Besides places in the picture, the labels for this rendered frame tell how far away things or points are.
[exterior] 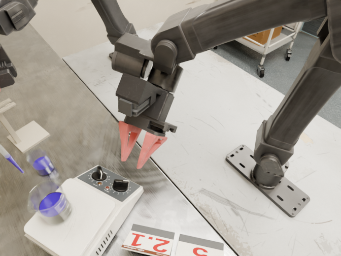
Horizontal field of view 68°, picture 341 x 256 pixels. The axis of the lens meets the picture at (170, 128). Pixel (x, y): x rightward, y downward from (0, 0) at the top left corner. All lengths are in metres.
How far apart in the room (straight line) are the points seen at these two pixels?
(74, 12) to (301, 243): 1.77
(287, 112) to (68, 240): 0.43
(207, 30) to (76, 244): 0.40
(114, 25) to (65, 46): 1.21
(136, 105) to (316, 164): 0.51
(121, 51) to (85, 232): 0.32
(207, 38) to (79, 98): 0.55
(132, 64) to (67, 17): 1.48
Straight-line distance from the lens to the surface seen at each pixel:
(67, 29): 1.95
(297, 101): 0.45
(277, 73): 2.65
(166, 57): 0.41
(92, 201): 0.51
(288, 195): 0.64
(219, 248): 0.56
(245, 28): 0.39
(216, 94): 0.83
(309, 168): 0.72
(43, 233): 0.52
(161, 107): 0.43
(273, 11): 0.37
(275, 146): 0.51
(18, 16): 0.50
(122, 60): 0.48
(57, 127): 0.78
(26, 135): 0.79
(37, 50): 1.15
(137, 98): 0.37
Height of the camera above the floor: 1.43
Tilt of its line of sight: 48 degrees down
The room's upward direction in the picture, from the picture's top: straight up
